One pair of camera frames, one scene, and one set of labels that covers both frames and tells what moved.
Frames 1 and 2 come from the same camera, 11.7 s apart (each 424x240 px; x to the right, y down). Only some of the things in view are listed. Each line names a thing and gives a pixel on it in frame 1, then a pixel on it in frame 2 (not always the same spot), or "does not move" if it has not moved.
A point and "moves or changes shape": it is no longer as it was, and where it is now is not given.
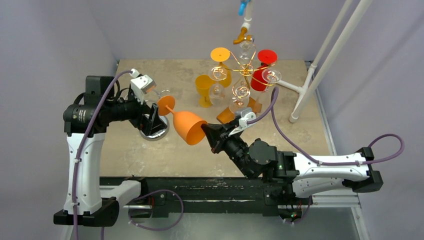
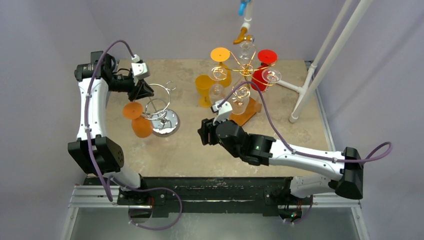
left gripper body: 130,109 → 122,83
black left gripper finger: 153,124 → 141,90
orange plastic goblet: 188,126 moves or changes shape
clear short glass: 247,51 does not move
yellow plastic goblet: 221,54 does not move
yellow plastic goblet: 203,83 does not move
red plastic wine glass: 266,57 does not move
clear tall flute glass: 270,75 does not move
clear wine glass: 217,91 does not move
